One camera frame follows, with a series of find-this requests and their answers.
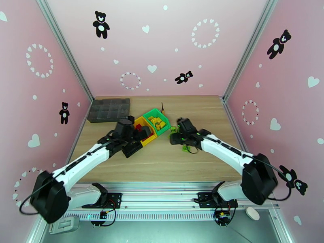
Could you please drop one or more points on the yellow lego brick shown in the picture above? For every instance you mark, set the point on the yellow lego brick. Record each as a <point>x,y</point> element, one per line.
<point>155,121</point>
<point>163,123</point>
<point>158,127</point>
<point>151,118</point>
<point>160,120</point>

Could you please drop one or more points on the black plastic bin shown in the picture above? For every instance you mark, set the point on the black plastic bin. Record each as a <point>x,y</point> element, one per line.
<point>132,150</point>

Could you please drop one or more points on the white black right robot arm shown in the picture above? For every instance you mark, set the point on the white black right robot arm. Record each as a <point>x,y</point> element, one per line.
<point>222,148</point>

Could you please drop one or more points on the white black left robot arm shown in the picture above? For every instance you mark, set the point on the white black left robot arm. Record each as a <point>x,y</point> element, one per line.
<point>83,158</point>

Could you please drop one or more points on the yellow plastic bin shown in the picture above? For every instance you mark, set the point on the yellow plastic bin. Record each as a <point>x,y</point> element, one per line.
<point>149,141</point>

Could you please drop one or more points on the green lego brick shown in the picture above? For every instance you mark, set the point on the green lego brick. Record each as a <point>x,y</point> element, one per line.
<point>186,148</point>
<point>173,129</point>

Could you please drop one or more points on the green plastic bin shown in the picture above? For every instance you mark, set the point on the green plastic bin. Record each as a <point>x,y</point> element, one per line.
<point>162,131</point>

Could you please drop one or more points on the small black orange screwdriver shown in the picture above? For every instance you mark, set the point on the small black orange screwdriver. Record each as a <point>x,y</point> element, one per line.
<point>163,111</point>

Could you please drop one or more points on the gray compartment organizer tray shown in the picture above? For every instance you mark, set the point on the gray compartment organizer tray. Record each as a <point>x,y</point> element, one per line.
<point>106,110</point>

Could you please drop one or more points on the white oval object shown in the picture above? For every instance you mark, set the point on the white oval object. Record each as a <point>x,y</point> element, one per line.
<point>252,213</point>

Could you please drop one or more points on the gray plastic device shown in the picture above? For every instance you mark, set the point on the gray plastic device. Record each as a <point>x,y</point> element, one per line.
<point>64,225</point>

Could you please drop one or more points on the black teddy bear wall sticker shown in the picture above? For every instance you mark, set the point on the black teddy bear wall sticker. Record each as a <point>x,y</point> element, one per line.
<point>278,42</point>
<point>180,79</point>
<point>295,182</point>
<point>96,23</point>
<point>64,109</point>

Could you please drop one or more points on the aluminium mounting rail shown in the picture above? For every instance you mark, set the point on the aluminium mounting rail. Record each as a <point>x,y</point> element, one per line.
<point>162,196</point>

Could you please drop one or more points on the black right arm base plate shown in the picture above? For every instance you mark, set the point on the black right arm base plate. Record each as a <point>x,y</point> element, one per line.
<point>205,198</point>

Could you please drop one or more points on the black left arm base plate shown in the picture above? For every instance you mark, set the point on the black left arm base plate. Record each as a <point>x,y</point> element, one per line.
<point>114,199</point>

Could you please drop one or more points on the aluminium frame post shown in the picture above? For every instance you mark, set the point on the aluminium frame post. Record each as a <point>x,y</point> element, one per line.
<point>249,47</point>
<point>65,47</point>

